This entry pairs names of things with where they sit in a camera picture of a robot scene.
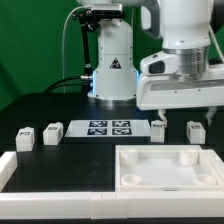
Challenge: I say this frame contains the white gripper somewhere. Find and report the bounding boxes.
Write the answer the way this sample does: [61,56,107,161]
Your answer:
[137,69,224,127]

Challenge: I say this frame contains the white square tabletop part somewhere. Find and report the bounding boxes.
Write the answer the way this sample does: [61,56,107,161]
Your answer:
[115,145,224,192]

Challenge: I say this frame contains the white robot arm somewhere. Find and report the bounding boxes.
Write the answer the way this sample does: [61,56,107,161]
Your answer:
[77,0,224,110]

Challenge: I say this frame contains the white sheet with tags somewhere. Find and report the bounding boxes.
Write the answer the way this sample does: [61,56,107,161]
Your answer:
[65,119,151,138]

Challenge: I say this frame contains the white U-shaped obstacle fence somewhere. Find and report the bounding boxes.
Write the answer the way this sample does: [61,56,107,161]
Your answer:
[0,152,224,219]

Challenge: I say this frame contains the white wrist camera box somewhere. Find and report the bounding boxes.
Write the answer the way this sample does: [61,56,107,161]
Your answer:
[140,51,179,75]

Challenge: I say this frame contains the black base cables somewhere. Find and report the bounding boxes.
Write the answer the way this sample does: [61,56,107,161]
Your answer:
[43,76,90,94]

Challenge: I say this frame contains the black camera on mount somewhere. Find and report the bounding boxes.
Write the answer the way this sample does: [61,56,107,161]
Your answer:
[91,3,123,15]

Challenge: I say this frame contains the white camera cable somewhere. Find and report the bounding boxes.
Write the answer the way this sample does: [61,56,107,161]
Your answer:
[61,5,84,94]

